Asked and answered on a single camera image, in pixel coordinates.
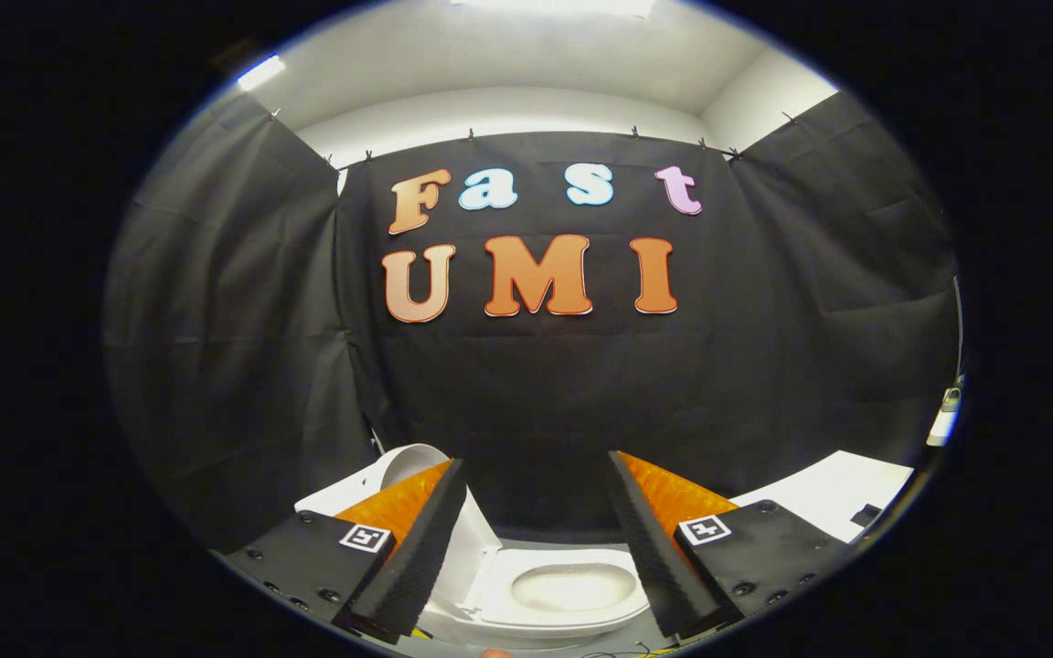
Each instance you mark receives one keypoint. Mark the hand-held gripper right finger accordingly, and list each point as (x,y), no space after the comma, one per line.
(654,567)

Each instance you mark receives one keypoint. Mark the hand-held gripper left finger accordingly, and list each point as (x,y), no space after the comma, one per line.
(417,557)

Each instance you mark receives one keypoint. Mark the white toilet tank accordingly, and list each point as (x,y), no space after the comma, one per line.
(335,498)

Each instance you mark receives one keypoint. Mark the white cabinet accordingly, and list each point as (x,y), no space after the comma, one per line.
(810,493)

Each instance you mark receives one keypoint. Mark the black backdrop cloth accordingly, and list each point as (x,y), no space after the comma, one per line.
(536,393)

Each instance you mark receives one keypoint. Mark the small black object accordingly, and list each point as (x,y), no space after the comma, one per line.
(866,514)

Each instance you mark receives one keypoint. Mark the white plastic object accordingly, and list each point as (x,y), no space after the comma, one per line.
(942,428)

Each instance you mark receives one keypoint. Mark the row of small cloth clips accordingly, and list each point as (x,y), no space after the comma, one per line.
(470,135)

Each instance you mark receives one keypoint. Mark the small ceiling light panel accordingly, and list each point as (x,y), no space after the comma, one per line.
(261,73)

